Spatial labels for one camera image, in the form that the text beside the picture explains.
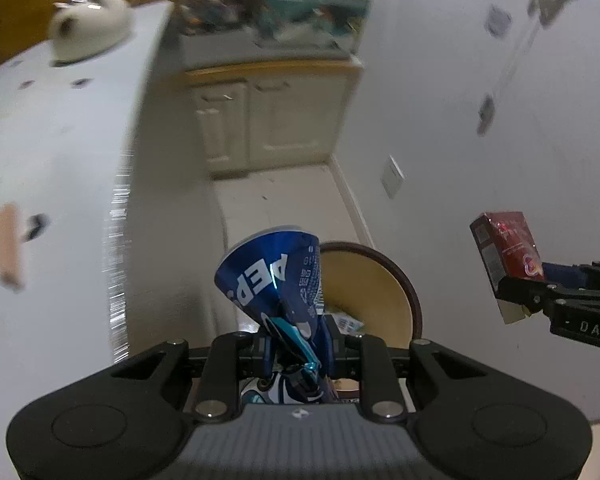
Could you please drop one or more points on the narrow cream cabinet door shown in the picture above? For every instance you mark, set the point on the narrow cream cabinet door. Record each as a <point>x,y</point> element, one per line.
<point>220,125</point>

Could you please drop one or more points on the wide cream cabinet door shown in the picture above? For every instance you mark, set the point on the wide cream cabinet door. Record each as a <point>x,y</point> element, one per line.
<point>300,120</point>

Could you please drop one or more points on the white kettle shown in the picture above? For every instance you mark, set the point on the white kettle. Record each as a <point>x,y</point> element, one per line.
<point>87,27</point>

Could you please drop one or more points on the red cigarette box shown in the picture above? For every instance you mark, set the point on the red cigarette box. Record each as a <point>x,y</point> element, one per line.
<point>510,250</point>

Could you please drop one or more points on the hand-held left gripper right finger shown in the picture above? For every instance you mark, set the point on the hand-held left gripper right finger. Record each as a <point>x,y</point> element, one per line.
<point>340,355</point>

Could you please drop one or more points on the brown rimmed trash bin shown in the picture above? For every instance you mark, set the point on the brown rimmed trash bin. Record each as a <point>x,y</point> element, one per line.
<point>365,285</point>

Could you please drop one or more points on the crushed blue soda can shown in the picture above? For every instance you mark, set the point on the crushed blue soda can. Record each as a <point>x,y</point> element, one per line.
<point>275,275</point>

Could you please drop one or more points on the pink sausage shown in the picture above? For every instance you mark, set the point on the pink sausage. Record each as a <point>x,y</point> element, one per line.
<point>9,250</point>

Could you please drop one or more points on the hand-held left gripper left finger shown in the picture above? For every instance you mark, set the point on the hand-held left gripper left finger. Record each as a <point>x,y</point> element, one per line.
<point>252,355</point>

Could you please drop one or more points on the small dark wrapper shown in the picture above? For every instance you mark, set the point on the small dark wrapper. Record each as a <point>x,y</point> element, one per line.
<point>35,226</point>

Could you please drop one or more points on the white wall socket plate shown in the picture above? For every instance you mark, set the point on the white wall socket plate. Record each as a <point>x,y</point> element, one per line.
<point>393,177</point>

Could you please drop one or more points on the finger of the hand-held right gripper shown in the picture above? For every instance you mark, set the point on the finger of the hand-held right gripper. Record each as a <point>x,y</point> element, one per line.
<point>565,272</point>
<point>522,295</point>

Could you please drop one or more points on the dark wall sticker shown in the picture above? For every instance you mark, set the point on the dark wall sticker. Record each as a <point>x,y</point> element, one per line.
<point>486,115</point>
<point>497,20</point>

